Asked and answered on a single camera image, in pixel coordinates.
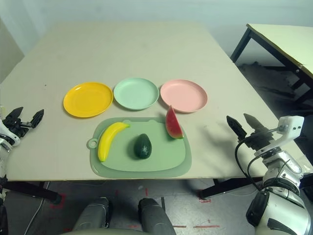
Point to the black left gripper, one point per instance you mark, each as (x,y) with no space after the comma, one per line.
(17,129)

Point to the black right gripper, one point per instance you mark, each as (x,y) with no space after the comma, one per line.
(261,140)

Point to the red toy watermelon slice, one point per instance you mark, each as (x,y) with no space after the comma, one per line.
(172,124)

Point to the yellow toy banana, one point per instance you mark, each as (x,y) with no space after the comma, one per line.
(106,142)

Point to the dark green toy avocado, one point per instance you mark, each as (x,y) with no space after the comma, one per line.
(143,147)

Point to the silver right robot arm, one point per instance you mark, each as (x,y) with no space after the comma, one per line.
(281,208)

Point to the black table leg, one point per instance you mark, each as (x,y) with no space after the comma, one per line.
(36,192)
(227,187)

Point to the yellow plastic plate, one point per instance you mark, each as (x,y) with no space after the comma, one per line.
(88,100)

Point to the beige partition board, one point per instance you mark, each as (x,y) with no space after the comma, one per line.
(9,54)

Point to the pink plastic plate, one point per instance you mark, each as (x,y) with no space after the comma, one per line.
(183,94)

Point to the clear plastic bag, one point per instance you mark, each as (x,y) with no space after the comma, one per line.
(306,166)

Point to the green silicone cutting mat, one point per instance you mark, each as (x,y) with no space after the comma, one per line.
(166,154)

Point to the beige side table black legs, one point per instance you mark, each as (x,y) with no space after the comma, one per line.
(281,39)

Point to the mint green plastic plate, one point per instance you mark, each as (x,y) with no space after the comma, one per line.
(135,94)

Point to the grey left robot leg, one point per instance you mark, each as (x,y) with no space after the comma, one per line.
(93,215)

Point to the grey robot leg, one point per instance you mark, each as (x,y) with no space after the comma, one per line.
(154,218)
(93,215)

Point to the grey right robot leg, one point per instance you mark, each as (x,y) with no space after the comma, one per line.
(154,218)

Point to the grey robot torso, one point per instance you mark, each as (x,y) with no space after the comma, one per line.
(102,232)

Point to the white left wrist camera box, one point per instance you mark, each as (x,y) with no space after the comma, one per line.
(11,140)

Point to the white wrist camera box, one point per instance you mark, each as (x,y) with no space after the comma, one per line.
(11,140)
(292,127)

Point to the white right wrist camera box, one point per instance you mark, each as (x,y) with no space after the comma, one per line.
(292,127)

